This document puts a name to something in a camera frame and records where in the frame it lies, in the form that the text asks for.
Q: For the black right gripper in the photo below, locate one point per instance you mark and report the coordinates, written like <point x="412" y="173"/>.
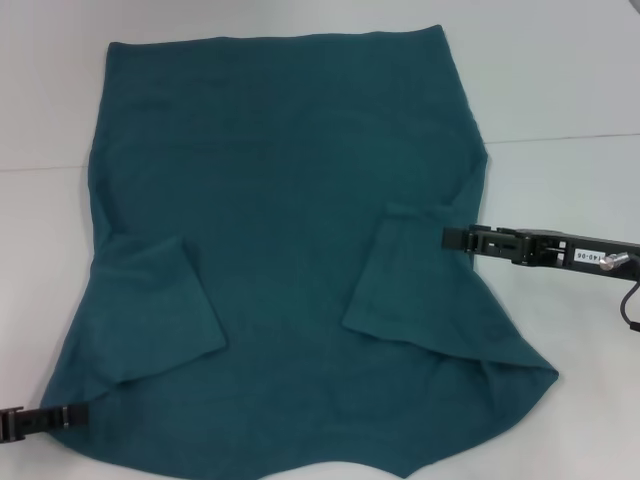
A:
<point x="550" y="247"/>

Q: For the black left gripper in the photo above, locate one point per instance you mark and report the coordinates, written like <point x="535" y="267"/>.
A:
<point x="35" y="420"/>

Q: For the teal blue shirt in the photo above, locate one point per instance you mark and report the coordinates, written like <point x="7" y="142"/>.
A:
<point x="280" y="175"/>

